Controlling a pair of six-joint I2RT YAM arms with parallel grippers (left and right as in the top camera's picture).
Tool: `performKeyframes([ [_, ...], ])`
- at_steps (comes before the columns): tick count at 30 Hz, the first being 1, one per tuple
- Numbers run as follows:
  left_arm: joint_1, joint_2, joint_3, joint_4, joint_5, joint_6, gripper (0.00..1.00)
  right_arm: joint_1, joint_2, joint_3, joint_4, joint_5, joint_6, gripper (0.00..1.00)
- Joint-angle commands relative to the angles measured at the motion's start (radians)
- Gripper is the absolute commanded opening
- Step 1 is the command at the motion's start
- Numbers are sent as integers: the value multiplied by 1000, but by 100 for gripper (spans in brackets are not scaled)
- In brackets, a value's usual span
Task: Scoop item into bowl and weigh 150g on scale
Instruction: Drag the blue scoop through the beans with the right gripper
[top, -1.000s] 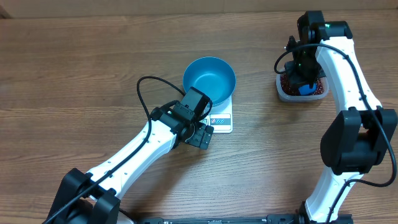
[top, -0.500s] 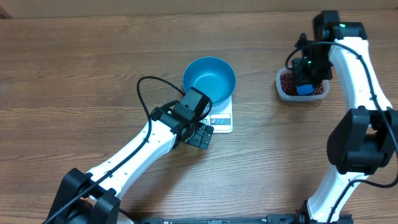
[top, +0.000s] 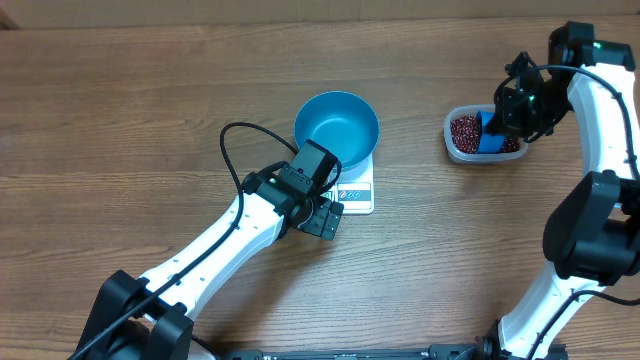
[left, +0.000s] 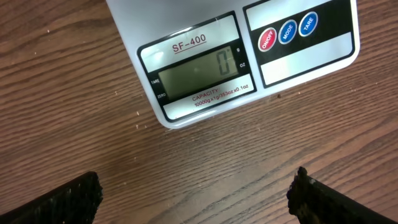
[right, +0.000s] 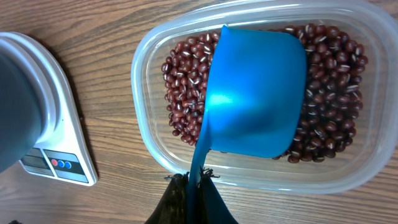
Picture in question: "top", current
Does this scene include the blue plastic measuring scoop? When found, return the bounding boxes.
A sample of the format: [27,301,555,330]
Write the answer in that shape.
[476,111,506,154]

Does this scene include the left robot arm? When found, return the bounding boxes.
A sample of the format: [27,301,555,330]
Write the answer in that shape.
[72,157,342,359]

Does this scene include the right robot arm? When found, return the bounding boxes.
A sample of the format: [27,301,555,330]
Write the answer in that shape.
[462,21,639,359]

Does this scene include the white digital kitchen scale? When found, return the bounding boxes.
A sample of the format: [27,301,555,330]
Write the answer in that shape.
[323,154,375,215]

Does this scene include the blue metal bowl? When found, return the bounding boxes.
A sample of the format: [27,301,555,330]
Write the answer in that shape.
[294,91,380,170]

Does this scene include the red adzuki beans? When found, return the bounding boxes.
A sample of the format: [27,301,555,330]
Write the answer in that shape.
[450,115,520,154]

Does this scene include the clear plastic food container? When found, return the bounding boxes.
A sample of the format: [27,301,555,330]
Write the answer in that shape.
[443,104,528,164]

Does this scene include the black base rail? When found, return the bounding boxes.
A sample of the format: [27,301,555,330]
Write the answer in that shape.
[214,343,569,360]

